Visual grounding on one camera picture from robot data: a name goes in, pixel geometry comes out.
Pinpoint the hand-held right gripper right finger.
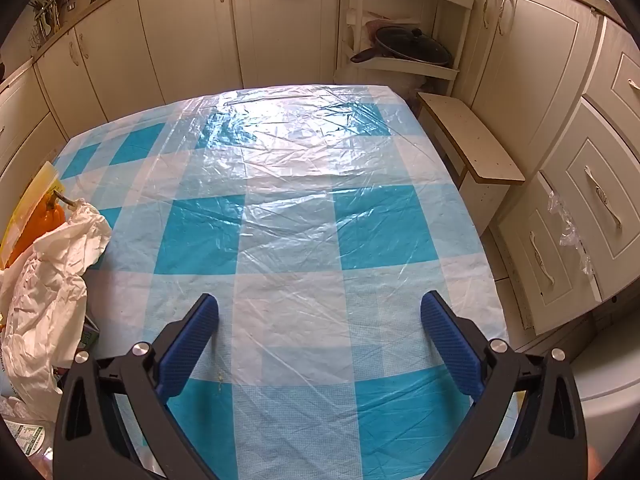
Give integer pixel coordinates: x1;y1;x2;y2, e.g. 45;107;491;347
420;290;588;480

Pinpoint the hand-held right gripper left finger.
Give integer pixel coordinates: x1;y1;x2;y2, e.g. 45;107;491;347
54;292;221;480

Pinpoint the white tissue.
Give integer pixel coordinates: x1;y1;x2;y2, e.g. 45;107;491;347
0;200;113;423

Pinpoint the orange peel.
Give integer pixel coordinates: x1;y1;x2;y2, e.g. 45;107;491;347
7;191;83;268

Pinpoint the crumpled clear plastic bag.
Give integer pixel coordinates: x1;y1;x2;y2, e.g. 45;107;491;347
547;190;596;276

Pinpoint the blue white checkered tablecloth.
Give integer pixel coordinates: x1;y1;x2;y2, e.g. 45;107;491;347
50;82;511;480

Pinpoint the small white stool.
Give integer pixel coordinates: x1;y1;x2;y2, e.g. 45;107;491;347
417;91;526;236

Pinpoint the cream cabinet with drawers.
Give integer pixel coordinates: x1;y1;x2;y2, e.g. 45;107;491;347
445;0;640;343

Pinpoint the white corner shelf rack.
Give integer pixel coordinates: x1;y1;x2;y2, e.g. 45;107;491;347
334;0;475;98

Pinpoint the black pan with glass lid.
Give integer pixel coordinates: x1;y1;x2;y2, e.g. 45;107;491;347
350;24;453;67

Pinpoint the cream base cabinet with doors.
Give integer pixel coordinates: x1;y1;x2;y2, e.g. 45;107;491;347
35;0;346;111

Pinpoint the wall utensil rack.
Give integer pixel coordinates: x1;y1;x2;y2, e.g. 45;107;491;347
27;0;101;51

